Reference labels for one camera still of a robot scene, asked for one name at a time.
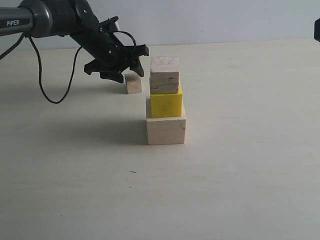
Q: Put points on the large light wooden cube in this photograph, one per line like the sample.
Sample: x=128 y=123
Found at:
x=166 y=130

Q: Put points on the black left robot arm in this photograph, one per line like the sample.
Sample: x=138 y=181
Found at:
x=75 y=18

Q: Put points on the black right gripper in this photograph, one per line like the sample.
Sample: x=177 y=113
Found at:
x=316 y=33

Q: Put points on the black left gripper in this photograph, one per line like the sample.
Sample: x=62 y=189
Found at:
x=113 y=50

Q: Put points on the small light wooden cube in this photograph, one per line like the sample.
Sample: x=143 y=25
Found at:
x=133 y=83

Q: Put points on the medium plywood cube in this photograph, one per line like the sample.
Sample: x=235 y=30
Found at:
x=164 y=75

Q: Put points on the yellow cube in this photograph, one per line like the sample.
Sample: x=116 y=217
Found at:
x=167 y=105

